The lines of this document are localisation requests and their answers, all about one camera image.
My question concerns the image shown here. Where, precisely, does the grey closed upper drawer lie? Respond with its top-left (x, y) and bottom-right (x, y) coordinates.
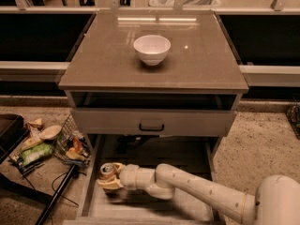
top-left (70, 108), bottom-right (237, 137)

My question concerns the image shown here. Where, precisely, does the grey drawer cabinet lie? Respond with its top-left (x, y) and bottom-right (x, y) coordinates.
top-left (58, 9), bottom-right (249, 161)

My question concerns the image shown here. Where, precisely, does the green snack bag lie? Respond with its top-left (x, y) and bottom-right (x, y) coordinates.
top-left (21, 142), bottom-right (53, 166)

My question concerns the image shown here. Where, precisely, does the black drawer handle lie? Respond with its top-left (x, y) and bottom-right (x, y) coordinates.
top-left (139, 124), bottom-right (165, 132)

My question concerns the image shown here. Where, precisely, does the orange soda can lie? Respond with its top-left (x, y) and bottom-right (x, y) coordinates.
top-left (99, 163), bottom-right (116, 180)

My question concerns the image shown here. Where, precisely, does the grey open lower drawer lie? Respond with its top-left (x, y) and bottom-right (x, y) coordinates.
top-left (63, 135), bottom-right (226, 225)

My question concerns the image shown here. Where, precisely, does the small white bowl on floor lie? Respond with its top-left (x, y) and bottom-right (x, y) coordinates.
top-left (39, 125), bottom-right (62, 140)

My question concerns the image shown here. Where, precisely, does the wire mesh basket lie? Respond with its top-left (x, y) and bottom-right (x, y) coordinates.
top-left (54, 115), bottom-right (91, 169)

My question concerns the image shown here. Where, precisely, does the black bin at left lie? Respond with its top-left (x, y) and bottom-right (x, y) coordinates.
top-left (0, 113), bottom-right (28, 164)

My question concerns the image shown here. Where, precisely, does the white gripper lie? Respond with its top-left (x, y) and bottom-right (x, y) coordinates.
top-left (97, 162), bottom-right (139, 190)

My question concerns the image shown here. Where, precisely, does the black object under cabinet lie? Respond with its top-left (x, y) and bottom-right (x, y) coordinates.
top-left (115, 135), bottom-right (155, 154)

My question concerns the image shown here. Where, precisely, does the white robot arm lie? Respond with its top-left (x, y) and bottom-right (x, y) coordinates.
top-left (97, 163), bottom-right (300, 225)

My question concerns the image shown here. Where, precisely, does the white ceramic bowl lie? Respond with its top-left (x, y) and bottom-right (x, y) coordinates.
top-left (133, 35), bottom-right (171, 66)

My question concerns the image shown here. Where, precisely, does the black pole on floor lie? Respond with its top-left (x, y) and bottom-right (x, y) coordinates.
top-left (35, 165), bottom-right (78, 225)

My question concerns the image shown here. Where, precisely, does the black wire basket right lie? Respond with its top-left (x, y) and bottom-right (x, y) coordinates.
top-left (286, 102), bottom-right (300, 140)

